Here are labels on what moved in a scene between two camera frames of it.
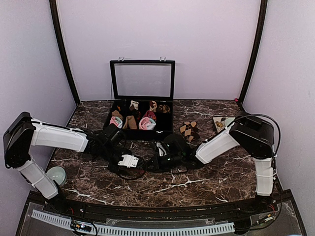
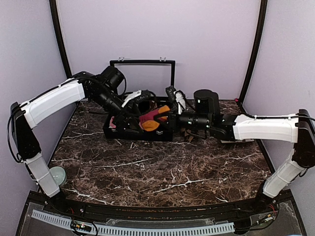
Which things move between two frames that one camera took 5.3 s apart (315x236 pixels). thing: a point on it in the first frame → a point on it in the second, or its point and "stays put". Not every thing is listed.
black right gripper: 157,164 → 172,122
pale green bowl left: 57,174 stays put
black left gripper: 117,170 → 121,124
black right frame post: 255,49 stays put
